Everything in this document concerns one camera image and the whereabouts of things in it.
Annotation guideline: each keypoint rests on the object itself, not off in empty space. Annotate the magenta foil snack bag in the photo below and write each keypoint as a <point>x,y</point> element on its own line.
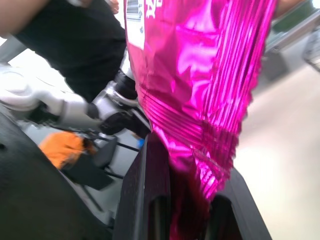
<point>190,75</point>

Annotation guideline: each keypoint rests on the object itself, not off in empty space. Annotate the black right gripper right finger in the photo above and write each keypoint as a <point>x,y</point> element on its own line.
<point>247,215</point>

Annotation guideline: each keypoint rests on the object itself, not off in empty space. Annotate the person in black shirt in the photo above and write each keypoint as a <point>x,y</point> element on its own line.
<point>70,40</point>

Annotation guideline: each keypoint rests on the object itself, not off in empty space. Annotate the orange cloth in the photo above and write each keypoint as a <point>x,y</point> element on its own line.
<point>62,148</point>

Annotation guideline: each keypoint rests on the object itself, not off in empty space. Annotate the grey metal frame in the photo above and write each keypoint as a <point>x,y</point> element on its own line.
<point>292,27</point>

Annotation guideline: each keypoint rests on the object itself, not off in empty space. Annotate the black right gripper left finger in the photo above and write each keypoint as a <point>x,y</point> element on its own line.
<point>140,190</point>

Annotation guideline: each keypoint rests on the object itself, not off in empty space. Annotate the large black rounded housing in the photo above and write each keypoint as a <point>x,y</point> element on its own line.
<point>37,190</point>

